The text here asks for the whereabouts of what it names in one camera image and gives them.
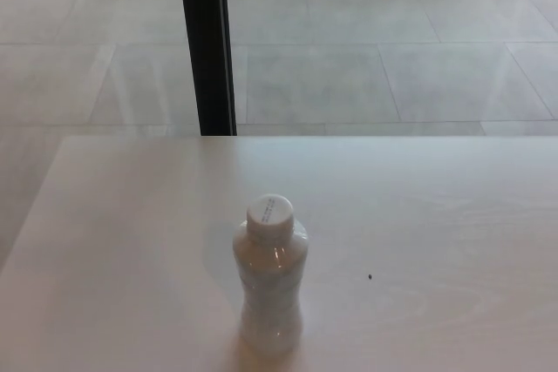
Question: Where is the white screw bottle cap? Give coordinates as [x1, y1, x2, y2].
[245, 193, 296, 241]

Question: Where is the white plastic bottle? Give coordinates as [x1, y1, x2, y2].
[232, 218, 311, 358]

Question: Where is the black vertical frame post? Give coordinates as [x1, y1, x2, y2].
[176, 0, 238, 137]

